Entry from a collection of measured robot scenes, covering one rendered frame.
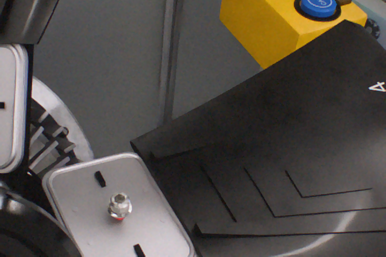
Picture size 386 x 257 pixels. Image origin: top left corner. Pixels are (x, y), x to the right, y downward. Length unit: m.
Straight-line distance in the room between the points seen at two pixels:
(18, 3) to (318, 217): 0.22
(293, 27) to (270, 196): 0.35
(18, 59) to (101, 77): 0.99
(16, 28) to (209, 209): 0.15
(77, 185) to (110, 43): 0.89
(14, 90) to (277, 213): 0.17
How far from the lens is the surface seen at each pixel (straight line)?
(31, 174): 0.40
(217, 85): 1.49
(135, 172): 0.39
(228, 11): 0.83
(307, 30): 0.71
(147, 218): 0.37
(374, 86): 0.49
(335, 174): 0.42
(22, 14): 0.31
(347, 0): 0.77
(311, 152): 0.42
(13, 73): 0.32
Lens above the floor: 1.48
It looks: 44 degrees down
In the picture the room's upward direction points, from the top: 8 degrees clockwise
